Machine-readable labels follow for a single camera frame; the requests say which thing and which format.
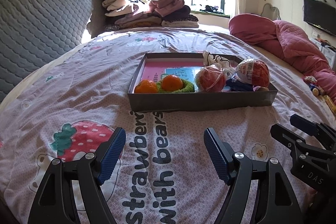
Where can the grey shallow cardboard box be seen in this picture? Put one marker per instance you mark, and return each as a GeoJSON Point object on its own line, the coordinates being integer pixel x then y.
{"type": "Point", "coordinates": [196, 101]}

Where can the yellow snack packet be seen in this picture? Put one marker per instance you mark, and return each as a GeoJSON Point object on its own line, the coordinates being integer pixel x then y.
{"type": "Point", "coordinates": [330, 104]}

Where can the orange tangerine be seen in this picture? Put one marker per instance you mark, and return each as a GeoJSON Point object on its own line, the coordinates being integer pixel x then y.
{"type": "Point", "coordinates": [171, 83]}
{"type": "Point", "coordinates": [146, 87]}

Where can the clothes on window sill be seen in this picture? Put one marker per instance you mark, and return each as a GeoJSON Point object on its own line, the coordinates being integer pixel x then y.
{"type": "Point", "coordinates": [212, 9]}

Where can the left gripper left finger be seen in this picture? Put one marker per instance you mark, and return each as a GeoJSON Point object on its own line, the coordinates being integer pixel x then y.
{"type": "Point", "coordinates": [54, 201]}

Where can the pink quilted blanket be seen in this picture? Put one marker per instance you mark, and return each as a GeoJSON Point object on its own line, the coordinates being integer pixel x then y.
{"type": "Point", "coordinates": [289, 43]}

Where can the cream cloth pouch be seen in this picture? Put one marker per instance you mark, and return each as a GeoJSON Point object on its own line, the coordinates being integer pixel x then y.
{"type": "Point", "coordinates": [220, 62]}

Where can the strawberry print bedspread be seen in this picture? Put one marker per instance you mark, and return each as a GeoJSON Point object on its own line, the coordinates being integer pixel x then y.
{"type": "Point", "coordinates": [165, 174]}

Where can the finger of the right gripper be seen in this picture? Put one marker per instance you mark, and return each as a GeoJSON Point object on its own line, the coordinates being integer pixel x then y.
{"type": "Point", "coordinates": [291, 140]}
{"type": "Point", "coordinates": [321, 131]}

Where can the blue cookie packet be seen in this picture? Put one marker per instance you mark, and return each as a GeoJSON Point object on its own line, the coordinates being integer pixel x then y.
{"type": "Point", "coordinates": [238, 86]}

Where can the pink and blue book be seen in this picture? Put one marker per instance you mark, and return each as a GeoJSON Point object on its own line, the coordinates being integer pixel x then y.
{"type": "Point", "coordinates": [155, 69]}

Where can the grey quilted headboard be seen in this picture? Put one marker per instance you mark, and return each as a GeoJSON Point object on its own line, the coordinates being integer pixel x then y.
{"type": "Point", "coordinates": [36, 32]}

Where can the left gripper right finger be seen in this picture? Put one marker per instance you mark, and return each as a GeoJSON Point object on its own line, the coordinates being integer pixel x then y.
{"type": "Point", "coordinates": [275, 198]}

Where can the white drawer cabinet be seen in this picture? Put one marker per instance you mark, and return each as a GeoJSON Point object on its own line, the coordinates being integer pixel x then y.
{"type": "Point", "coordinates": [327, 50]}

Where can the white chair back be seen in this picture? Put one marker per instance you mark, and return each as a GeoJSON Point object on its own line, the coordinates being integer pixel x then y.
{"type": "Point", "coordinates": [271, 12]}

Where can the black wall television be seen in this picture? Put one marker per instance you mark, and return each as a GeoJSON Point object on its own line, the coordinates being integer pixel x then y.
{"type": "Point", "coordinates": [320, 15]}

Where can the pile of folded clothes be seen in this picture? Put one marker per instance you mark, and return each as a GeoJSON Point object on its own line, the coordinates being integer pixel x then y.
{"type": "Point", "coordinates": [124, 14]}

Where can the small doll toy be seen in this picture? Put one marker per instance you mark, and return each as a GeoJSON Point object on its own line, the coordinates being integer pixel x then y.
{"type": "Point", "coordinates": [312, 83]}

